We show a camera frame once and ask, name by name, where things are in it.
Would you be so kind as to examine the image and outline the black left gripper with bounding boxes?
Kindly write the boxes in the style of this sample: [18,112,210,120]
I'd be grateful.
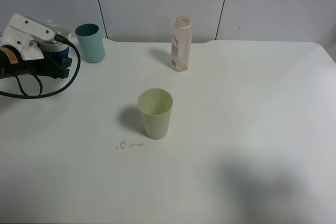
[1,45,72,79]

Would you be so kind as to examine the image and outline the blue sleeved glass cup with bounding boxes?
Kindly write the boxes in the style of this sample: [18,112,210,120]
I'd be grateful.
[36,20,71,58]

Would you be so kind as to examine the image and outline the clear plastic drink bottle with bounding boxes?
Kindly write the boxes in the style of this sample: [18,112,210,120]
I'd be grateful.
[171,16,192,72]

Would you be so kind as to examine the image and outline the teal plastic cup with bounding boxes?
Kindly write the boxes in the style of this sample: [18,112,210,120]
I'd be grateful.
[75,24,105,63]

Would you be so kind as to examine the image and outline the pale green plastic cup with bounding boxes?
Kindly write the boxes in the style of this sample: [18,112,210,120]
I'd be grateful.
[138,88,173,140]

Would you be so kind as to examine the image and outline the brown liquid spill stain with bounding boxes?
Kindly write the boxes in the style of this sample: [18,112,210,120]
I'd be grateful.
[115,141,144,150]

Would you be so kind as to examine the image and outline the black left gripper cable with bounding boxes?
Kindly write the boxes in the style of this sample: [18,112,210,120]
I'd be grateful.
[0,33,81,100]

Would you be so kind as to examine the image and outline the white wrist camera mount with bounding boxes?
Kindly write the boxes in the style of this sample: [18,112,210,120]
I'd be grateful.
[1,13,55,61]

